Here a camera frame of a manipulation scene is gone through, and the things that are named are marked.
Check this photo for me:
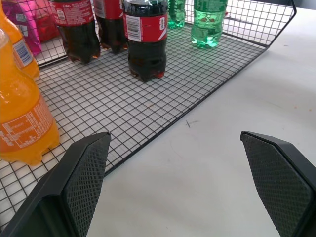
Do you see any red snack bag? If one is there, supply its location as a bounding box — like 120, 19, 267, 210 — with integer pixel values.
29, 0, 61, 43

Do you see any magenta snack bag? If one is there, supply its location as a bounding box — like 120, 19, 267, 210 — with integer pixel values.
1, 0, 43, 56

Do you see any black wire mesh tray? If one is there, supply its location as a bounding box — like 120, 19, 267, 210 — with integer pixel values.
0, 0, 297, 227

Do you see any green soda bottle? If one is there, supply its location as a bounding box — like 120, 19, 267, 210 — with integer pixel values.
167, 0, 186, 29
191, 0, 229, 48

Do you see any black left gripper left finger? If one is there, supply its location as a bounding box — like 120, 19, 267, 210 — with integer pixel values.
0, 131, 112, 237

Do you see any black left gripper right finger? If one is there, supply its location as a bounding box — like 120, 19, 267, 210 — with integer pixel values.
239, 131, 316, 237

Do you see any orange soda bottle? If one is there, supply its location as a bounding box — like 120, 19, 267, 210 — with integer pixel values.
0, 0, 41, 79
0, 27, 61, 166

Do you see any cola bottle red label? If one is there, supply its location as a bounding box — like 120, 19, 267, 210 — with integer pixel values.
48, 0, 102, 63
92, 0, 129, 54
122, 0, 169, 83

